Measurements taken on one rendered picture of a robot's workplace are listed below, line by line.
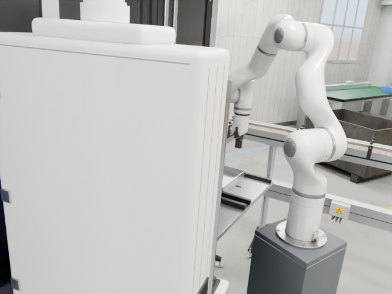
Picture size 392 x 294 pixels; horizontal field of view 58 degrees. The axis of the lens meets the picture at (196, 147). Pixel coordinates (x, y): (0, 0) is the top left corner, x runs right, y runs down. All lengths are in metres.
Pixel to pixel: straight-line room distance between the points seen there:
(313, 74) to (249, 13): 4.53
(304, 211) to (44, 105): 0.94
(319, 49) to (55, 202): 0.99
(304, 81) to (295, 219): 0.50
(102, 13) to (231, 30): 4.85
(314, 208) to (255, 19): 4.75
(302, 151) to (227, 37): 4.38
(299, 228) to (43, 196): 0.89
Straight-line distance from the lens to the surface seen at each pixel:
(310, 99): 1.30
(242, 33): 5.71
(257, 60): 1.55
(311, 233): 1.40
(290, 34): 1.30
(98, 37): 0.72
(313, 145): 1.24
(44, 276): 1.02
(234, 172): 1.88
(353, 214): 2.65
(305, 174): 1.28
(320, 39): 1.37
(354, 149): 2.48
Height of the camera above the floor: 1.58
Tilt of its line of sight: 18 degrees down
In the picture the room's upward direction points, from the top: 4 degrees clockwise
